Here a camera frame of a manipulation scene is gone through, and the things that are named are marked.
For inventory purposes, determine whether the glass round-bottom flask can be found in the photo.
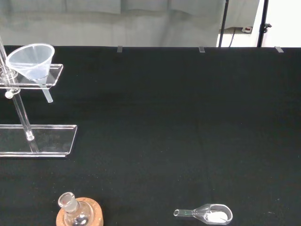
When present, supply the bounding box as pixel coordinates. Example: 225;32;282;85
58;192;89;226

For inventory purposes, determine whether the grey backdrop curtain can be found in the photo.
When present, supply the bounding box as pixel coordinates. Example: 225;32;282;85
0;0;226;47

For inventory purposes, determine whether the black bench cloth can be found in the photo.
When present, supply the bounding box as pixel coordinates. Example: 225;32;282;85
0;45;301;226

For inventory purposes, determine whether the black tripod pole with clamp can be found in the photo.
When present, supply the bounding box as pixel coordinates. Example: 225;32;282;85
257;0;272;48

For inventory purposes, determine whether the cork ring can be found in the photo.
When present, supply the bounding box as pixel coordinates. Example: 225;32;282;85
55;197;103;226

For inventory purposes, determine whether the glass weighing funnel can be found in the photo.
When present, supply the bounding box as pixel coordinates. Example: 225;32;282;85
173;203;233;225

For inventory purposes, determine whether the clear acrylic funnel stand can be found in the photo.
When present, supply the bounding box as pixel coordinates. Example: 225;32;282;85
0;35;78;159

